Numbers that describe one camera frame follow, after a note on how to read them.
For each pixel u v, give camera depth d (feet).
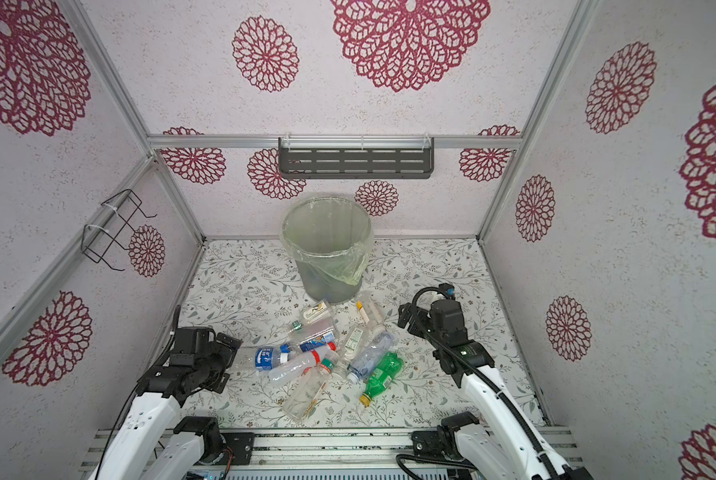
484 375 1.67
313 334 3.03
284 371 2.68
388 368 2.71
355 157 3.11
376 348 2.89
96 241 2.39
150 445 1.57
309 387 2.74
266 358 2.73
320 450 2.47
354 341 2.86
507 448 1.43
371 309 3.24
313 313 3.02
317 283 3.05
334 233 3.36
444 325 1.97
